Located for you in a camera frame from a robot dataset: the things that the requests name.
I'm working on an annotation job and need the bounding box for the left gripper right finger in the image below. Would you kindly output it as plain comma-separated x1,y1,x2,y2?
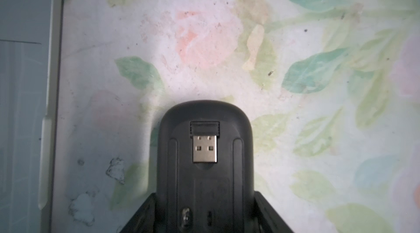
253,191,293,233

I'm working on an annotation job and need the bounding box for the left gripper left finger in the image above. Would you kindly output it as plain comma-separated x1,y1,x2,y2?
120,193,156,233

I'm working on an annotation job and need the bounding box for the black wireless mouse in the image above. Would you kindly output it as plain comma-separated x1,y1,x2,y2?
154,100,254,233

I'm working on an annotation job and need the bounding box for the silver USB mouse receiver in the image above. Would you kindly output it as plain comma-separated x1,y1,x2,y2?
192,135,217,163

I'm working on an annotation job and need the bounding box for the silver laptop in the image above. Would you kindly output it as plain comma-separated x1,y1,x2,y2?
1,0,61,233

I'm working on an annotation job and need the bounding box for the floral table mat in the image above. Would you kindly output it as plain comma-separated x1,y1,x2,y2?
51,0,420,233

